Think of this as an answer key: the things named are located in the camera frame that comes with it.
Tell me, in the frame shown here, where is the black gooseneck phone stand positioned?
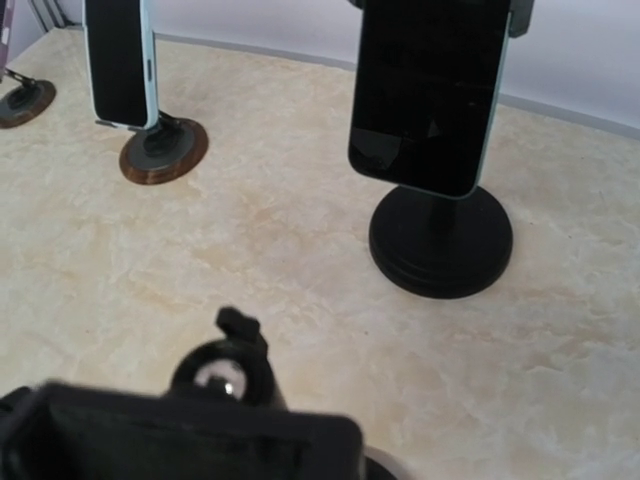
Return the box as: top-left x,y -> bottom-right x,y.
368,1 -> 533,299

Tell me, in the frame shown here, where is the clear case phone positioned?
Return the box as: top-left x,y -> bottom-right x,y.
0,0 -> 15,77

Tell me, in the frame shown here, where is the folding phone stand wood base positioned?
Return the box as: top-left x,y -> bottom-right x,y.
1,68 -> 57,129

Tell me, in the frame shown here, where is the light blue case phone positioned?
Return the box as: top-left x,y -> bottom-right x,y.
83,0 -> 159,130

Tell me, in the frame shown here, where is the black clamp phone stand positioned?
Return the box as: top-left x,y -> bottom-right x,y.
1,306 -> 391,479

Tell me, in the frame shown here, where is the left aluminium frame post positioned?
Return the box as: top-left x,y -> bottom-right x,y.
28,0 -> 68,32

